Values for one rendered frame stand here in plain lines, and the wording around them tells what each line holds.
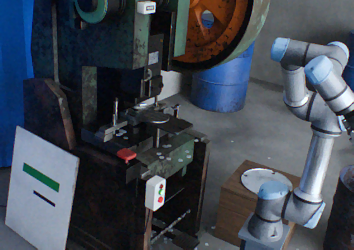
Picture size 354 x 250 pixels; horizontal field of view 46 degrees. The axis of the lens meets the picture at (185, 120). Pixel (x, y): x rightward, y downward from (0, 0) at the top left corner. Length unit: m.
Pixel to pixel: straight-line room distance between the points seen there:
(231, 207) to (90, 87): 1.00
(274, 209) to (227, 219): 0.69
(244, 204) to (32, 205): 1.13
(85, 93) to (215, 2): 0.77
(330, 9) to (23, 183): 3.73
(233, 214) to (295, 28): 3.15
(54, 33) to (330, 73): 1.33
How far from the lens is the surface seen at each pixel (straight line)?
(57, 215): 2.23
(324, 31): 5.00
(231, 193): 2.31
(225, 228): 2.45
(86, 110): 2.06
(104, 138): 1.90
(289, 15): 5.11
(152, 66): 1.93
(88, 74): 2.00
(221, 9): 2.11
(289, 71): 1.36
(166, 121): 1.95
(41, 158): 2.24
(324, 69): 1.18
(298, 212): 1.74
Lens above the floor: 1.59
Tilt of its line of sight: 24 degrees down
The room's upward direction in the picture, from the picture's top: 6 degrees clockwise
